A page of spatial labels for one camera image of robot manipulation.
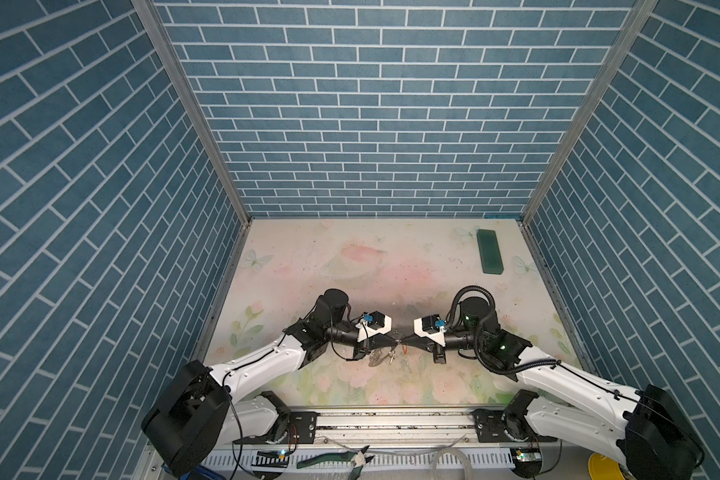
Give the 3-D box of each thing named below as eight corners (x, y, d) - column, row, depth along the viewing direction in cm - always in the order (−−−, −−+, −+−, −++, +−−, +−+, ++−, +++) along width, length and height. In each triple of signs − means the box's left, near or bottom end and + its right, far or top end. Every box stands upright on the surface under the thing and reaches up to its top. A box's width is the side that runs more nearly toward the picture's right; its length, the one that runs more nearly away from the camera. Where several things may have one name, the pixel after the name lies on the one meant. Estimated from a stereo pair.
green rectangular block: (482, 273, 108) (484, 268, 105) (476, 233, 120) (478, 228, 118) (501, 274, 107) (504, 270, 105) (493, 234, 120) (495, 230, 118)
